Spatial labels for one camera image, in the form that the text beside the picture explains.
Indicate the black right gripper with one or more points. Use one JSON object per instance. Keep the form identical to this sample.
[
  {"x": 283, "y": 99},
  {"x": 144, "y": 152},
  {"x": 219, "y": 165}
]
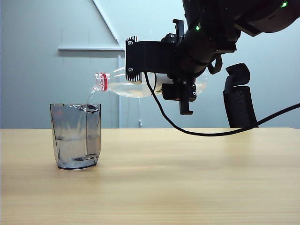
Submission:
[{"x": 187, "y": 65}]

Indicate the clear red-labelled water bottle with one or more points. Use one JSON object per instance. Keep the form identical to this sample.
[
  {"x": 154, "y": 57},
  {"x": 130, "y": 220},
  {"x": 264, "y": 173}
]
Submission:
[{"x": 131, "y": 90}]

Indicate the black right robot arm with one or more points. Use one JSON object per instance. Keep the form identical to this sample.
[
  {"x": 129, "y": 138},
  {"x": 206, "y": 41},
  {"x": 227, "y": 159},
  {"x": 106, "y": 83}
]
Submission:
[{"x": 222, "y": 21}]

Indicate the grey transparent faceted mug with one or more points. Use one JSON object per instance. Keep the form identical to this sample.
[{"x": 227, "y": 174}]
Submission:
[{"x": 75, "y": 131}]

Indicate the black mesh office chair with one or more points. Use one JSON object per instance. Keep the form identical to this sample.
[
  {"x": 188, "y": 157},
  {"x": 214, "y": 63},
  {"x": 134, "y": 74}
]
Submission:
[{"x": 241, "y": 105}]

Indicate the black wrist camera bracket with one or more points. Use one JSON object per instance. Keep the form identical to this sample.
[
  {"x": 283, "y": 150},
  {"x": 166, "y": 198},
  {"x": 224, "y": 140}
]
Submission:
[{"x": 157, "y": 56}]

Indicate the silver finned wrist camera box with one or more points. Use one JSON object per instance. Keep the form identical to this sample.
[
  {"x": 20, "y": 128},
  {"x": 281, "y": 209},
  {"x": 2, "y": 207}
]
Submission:
[{"x": 132, "y": 56}]

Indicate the vertical white wall conduit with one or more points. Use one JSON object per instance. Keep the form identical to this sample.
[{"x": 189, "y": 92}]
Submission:
[{"x": 119, "y": 112}]

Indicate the diagonal white wall conduit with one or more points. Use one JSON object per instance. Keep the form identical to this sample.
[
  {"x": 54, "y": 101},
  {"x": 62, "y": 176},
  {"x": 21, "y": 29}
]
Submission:
[{"x": 105, "y": 18}]

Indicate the long horizontal white wall conduit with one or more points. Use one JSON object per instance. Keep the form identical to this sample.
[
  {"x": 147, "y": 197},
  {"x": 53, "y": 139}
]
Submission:
[{"x": 89, "y": 49}]

